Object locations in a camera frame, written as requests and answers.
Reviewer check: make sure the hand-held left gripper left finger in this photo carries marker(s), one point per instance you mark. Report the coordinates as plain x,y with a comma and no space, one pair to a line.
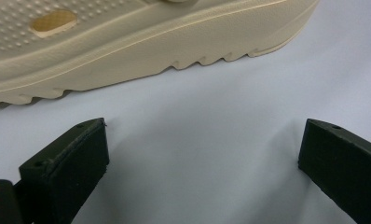
65,168

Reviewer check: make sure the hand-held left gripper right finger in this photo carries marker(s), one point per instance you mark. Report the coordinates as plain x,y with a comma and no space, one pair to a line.
342,168

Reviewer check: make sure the cream clog shoe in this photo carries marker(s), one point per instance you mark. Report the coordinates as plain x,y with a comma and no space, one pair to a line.
149,49

